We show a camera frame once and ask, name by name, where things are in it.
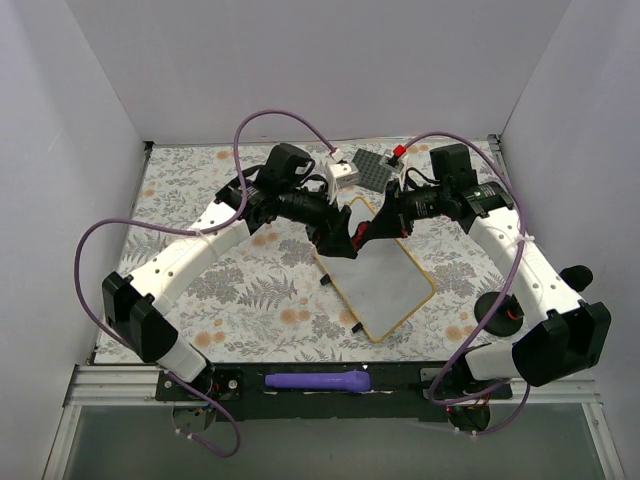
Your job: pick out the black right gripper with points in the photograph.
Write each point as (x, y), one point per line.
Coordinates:
(391, 211)

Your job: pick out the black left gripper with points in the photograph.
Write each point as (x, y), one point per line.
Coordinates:
(333, 219)

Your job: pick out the red black felt eraser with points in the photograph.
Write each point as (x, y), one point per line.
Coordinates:
(358, 238)

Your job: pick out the yellow framed small whiteboard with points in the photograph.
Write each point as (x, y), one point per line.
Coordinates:
(382, 287)

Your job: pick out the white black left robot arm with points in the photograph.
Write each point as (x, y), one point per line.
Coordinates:
(285, 186)

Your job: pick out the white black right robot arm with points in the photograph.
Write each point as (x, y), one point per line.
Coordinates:
(565, 333)

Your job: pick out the dark grey studded baseplate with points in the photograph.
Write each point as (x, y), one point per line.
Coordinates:
(373, 175)

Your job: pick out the floral patterned table mat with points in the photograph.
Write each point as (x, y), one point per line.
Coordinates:
(263, 302)

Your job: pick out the purple marker pen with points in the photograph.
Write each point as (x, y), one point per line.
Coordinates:
(351, 381)

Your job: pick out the black round stand base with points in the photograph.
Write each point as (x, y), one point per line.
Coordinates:
(508, 318)

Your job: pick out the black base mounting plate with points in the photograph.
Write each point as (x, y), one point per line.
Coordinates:
(398, 390)

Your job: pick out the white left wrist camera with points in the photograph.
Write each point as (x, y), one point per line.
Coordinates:
(339, 172)

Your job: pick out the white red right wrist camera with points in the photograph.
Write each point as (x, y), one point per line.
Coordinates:
(395, 161)

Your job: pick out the aluminium frame rail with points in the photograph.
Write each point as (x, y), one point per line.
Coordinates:
(118, 385)

